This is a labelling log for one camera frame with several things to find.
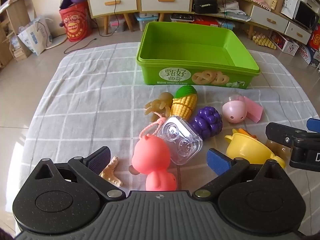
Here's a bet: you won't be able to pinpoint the yellow toy pot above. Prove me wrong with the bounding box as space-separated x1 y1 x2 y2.
224 132 286 169

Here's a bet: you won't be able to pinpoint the brown toy octopus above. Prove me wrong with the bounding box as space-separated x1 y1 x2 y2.
144 92 173 119

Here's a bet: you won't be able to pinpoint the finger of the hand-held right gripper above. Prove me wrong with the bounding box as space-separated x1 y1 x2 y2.
307 118 320 132
265 122 320 172

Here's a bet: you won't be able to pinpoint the wooden desk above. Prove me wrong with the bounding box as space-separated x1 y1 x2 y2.
0 0 33 68

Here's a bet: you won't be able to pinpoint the red box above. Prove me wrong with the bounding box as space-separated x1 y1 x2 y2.
192 15 220 28

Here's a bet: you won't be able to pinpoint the microwave oven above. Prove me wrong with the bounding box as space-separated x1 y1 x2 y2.
292 0 320 32

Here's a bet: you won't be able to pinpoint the pink round toy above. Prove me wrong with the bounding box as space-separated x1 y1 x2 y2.
222 93 248 123

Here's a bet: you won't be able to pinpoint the pink block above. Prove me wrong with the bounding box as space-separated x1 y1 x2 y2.
244 96 264 123

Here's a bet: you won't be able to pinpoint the purple toy grapes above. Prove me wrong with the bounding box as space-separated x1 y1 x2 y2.
189 106 223 139

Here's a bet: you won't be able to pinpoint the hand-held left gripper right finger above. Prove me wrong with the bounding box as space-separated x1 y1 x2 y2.
192 148 287 202

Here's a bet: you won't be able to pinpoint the beige starfish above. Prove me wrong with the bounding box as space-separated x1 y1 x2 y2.
99 156 123 187

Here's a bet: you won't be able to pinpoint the grey checkered blanket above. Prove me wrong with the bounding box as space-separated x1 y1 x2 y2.
15 42 320 230

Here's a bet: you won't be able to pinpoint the black cable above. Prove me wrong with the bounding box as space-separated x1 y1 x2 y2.
64 0 120 54

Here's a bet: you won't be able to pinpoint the white printed carton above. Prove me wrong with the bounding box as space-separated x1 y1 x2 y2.
271 31 299 57

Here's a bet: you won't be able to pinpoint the clear plastic case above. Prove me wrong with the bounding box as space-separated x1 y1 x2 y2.
157 115 203 165

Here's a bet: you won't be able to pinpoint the black bag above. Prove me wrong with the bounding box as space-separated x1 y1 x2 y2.
193 0 218 14

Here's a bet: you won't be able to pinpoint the red printed bag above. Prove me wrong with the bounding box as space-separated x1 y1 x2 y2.
59 1 92 42

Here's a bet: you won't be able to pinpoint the pink rubber duck toy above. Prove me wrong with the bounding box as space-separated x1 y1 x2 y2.
132 111 177 192

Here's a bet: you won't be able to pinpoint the white paper bag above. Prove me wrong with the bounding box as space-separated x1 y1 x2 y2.
17 15 53 55

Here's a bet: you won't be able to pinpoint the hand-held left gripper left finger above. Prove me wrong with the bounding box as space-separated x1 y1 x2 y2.
32 146 127 202

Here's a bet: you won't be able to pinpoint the green plastic box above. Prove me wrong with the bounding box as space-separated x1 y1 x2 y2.
136 22 260 90

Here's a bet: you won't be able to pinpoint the toy corn cob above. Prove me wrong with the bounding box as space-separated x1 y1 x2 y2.
170 85 198 120

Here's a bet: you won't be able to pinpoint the clear storage box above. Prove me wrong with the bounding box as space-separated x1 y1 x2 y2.
135 12 159 32

